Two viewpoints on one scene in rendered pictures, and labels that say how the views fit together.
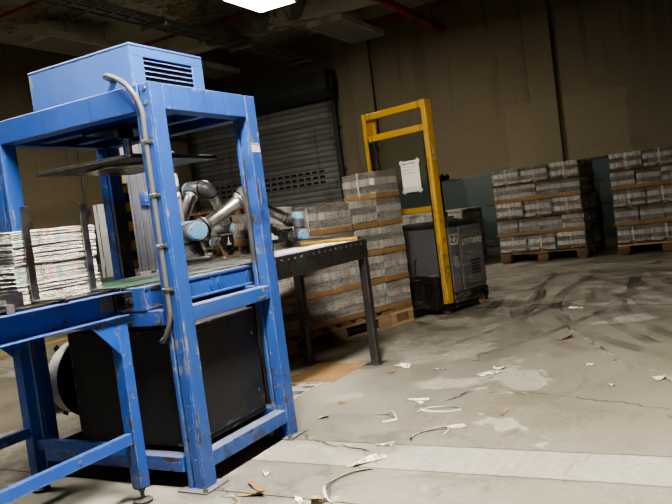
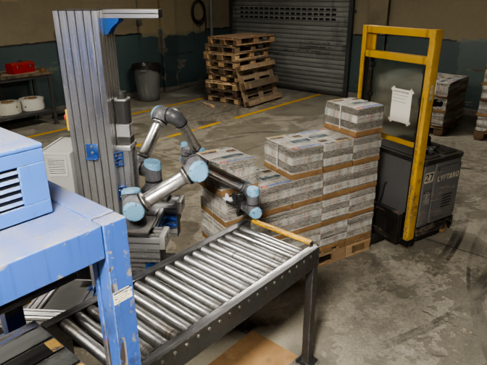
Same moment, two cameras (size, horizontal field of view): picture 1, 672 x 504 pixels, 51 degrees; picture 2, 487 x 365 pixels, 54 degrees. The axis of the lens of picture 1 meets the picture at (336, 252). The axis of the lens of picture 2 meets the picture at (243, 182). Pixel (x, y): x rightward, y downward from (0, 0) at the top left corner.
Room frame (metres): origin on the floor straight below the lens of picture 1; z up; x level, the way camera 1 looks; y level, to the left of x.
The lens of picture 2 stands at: (2.16, -0.28, 2.11)
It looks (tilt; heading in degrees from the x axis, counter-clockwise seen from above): 22 degrees down; 12
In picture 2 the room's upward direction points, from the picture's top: straight up
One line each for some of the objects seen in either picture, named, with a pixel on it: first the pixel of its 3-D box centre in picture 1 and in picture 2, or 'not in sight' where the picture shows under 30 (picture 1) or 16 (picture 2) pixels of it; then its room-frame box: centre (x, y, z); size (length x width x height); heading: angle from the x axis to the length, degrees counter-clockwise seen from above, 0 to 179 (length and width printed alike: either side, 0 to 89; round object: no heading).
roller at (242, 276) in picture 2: not in sight; (224, 268); (4.21, 0.27, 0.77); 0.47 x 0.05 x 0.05; 61
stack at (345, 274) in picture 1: (318, 288); (277, 221); (5.51, 0.17, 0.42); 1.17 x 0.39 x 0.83; 133
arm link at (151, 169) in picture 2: not in sight; (152, 169); (5.02, 0.98, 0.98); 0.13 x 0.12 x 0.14; 69
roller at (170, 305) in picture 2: not in sight; (167, 303); (3.87, 0.46, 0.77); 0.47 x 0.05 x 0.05; 61
